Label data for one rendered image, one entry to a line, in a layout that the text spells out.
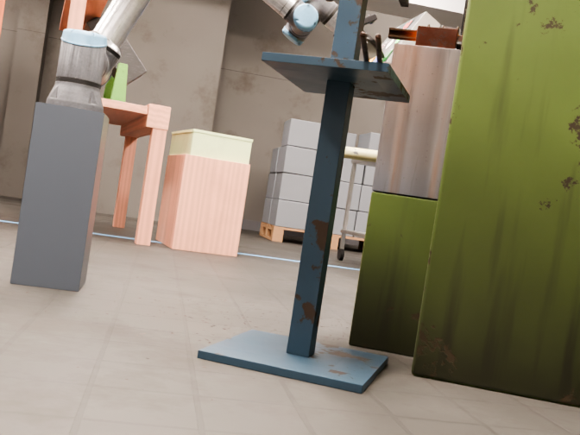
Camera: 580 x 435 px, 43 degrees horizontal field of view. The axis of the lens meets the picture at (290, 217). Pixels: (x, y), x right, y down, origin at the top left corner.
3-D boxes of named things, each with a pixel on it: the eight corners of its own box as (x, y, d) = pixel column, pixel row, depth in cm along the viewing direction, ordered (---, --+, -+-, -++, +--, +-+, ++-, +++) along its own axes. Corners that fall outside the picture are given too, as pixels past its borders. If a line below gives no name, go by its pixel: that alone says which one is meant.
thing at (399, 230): (348, 344, 221) (371, 191, 220) (362, 328, 258) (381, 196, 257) (541, 381, 209) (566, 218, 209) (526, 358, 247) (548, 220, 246)
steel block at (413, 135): (371, 190, 220) (394, 42, 219) (381, 195, 257) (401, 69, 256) (567, 218, 209) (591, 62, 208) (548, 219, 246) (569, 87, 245)
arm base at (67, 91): (40, 102, 240) (45, 72, 240) (49, 108, 259) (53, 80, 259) (100, 112, 244) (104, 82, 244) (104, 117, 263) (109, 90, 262)
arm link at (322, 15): (296, 6, 282) (312, -14, 283) (320, 28, 285) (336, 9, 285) (300, 2, 273) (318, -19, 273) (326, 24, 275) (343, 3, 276)
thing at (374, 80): (261, 59, 171) (262, 51, 171) (304, 91, 210) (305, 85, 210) (387, 72, 163) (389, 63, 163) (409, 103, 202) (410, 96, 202)
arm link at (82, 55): (51, 74, 243) (59, 22, 242) (60, 81, 260) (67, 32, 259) (98, 82, 245) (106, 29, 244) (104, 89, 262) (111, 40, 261)
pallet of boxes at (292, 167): (272, 241, 731) (290, 117, 729) (259, 235, 813) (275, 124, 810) (390, 257, 756) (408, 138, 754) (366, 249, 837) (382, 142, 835)
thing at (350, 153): (325, 155, 280) (328, 142, 280) (328, 157, 285) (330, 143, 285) (443, 172, 271) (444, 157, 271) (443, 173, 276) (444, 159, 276)
